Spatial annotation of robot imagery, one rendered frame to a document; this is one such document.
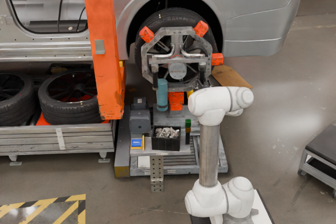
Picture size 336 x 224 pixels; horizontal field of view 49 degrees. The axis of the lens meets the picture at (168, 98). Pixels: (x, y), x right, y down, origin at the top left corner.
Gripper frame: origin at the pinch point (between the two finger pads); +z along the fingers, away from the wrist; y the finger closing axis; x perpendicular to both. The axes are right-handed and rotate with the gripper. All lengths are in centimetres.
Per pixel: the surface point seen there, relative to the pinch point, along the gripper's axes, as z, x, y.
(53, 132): 3, -49, -117
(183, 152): -37, -38, -15
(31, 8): 126, 8, -154
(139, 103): 26, -40, -48
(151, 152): -36, -38, -38
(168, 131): -29.9, -25.2, -25.6
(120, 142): 12, -70, -65
